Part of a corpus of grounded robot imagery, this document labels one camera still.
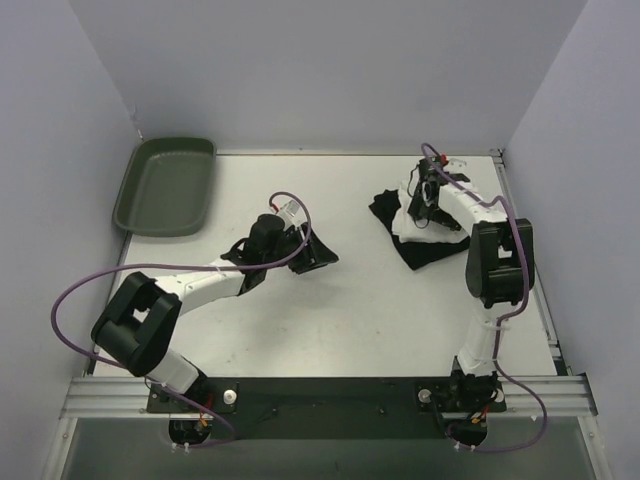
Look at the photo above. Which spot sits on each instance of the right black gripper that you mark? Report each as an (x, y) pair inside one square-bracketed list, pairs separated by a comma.
[(437, 215)]

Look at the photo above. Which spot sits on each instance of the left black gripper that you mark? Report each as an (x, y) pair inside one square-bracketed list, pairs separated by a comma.
[(298, 248)]

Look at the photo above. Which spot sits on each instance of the white t-shirt with robot print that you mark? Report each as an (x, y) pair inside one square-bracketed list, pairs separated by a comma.
[(409, 230)]

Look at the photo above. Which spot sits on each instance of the black t-shirt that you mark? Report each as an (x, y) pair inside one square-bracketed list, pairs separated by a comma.
[(414, 254)]

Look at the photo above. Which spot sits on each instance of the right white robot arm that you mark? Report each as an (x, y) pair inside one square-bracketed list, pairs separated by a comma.
[(499, 270)]

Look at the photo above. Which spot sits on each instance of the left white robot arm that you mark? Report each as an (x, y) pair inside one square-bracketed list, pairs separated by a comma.
[(137, 325)]

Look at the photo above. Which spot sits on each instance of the dark green plastic tray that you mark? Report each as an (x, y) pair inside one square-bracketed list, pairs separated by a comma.
[(167, 187)]

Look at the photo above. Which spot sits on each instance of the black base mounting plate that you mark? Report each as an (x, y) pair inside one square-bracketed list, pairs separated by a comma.
[(330, 408)]

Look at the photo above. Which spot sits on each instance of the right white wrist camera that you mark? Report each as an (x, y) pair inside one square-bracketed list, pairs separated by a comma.
[(453, 164)]

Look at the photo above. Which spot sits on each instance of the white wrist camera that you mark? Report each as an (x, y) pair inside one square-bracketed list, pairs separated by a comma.
[(291, 212), (453, 164)]

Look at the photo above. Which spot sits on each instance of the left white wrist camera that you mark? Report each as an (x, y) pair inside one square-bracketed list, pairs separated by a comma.
[(291, 212)]

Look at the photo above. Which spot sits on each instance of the aluminium extrusion rail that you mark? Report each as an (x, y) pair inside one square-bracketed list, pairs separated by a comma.
[(121, 397)]

